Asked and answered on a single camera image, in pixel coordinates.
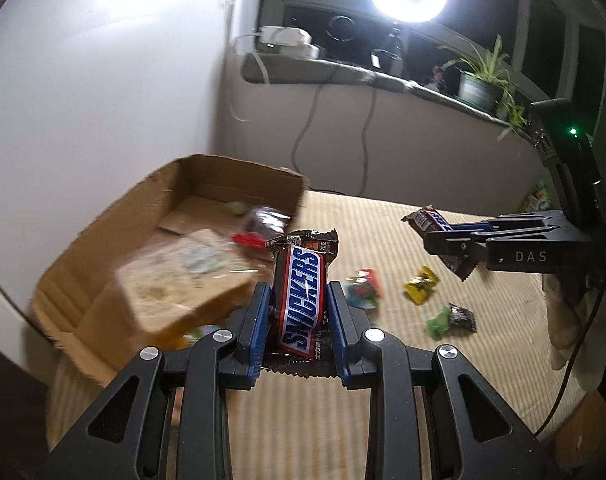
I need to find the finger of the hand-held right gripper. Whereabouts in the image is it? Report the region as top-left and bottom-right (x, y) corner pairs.
(424, 233), (489, 267)
(450, 212), (559, 238)

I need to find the cardboard box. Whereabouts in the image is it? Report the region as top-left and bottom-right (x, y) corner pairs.
(30, 154), (306, 388)

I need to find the brown chocolate bar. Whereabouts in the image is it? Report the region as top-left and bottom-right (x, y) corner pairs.
(402, 206), (476, 281)
(265, 229), (340, 376)

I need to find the black power cable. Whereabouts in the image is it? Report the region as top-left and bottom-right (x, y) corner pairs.
(290, 80), (379, 196)

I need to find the white cable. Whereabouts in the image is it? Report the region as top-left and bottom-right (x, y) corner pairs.
(230, 35), (269, 123)

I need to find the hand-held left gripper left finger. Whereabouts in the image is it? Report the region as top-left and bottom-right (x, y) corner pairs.
(48, 281), (274, 480)

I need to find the window with grey frames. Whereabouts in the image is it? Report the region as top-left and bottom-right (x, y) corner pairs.
(253, 0), (606, 126)

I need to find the green printed bag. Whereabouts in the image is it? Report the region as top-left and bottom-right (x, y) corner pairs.
(522, 180), (551, 213)

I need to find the striped yellow blanket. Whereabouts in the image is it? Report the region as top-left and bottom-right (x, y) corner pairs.
(48, 190), (589, 480)

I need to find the yellow snack packet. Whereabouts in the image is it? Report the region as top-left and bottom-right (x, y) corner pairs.
(403, 266), (441, 306)

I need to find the red and blue jelly packet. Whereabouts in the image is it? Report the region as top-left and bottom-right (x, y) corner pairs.
(344, 269), (386, 311)

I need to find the small dark snack packet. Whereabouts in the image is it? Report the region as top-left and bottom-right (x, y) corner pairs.
(447, 302), (479, 333)

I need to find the person's right forearm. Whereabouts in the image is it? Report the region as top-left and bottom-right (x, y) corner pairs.
(542, 272), (601, 393)

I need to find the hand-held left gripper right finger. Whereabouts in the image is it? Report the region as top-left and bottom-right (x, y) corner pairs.
(327, 281), (549, 480)

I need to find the black ring light tripod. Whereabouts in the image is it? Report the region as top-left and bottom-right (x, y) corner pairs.
(383, 20), (409, 78)

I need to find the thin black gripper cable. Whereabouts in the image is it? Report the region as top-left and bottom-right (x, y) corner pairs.
(533, 280), (606, 436)

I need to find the clear zip bag of biscuits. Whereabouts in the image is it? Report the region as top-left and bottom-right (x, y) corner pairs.
(115, 229), (264, 346)

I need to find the white wardrobe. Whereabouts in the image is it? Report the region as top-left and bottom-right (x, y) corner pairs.
(0, 0), (234, 361)

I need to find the white electronic device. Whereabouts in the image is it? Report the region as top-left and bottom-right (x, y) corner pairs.
(257, 25), (320, 58)

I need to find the clear bag of red dates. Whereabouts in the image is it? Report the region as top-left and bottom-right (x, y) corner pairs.
(233, 205), (296, 251)

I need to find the potted spider plant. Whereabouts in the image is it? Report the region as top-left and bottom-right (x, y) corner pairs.
(435, 34), (529, 141)

